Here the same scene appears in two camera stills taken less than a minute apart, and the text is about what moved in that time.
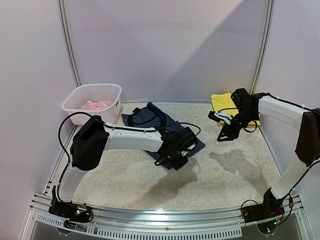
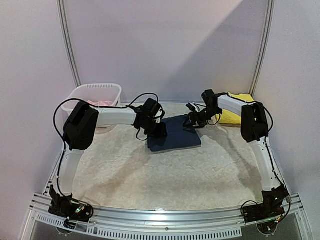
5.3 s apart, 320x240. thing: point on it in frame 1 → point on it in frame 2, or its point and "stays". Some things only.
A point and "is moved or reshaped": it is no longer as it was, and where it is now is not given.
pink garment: (92, 105) stays
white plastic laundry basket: (102, 100) stays
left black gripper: (176, 166) → (160, 132)
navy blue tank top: (177, 141) is moved or reshaped
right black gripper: (235, 125) → (195, 117)
